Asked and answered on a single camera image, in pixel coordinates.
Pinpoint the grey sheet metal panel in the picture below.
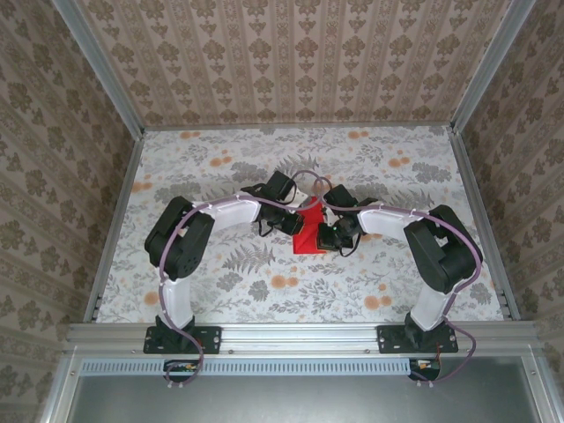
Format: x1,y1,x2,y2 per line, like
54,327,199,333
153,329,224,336
65,357,544,423

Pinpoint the floral table cover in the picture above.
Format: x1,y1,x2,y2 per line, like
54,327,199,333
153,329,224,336
94,125,508,325

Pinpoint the thin black left gripper cable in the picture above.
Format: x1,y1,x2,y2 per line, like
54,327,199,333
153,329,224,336
256,218,284,239

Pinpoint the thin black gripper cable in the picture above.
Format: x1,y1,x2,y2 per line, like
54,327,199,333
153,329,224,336
256,218,284,239
338,233,365,259

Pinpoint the thin black right gripper cable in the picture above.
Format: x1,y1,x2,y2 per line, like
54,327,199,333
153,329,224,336
338,233,365,259

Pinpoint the aluminium cross rail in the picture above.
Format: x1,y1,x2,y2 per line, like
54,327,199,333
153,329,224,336
65,321,541,354

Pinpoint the thin aluminium table edge rail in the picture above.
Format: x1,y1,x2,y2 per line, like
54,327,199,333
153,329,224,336
143,122,455,132

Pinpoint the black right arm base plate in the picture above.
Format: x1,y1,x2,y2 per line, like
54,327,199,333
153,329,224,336
377,324,459,355

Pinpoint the grey slotted cable duct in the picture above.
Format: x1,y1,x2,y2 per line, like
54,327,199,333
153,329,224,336
81,357,442,376

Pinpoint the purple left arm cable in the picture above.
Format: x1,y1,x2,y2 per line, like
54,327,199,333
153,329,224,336
157,170,330,391

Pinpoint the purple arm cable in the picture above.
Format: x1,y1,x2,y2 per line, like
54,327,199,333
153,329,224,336
157,170,330,391
310,175,484,389

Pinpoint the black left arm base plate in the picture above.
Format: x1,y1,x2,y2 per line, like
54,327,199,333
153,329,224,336
143,324,222,355

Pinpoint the aluminium side rail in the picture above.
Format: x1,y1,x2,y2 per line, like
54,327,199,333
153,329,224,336
447,127,523,321
83,131,146,323

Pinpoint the black connector board with wires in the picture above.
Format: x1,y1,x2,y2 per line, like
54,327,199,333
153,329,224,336
163,359,197,382
408,357,442,382

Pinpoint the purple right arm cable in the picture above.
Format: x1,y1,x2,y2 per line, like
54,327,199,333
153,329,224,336
310,175,484,389

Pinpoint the aluminium frame post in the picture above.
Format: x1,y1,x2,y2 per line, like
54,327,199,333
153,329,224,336
449,0,541,133
50,0,146,137

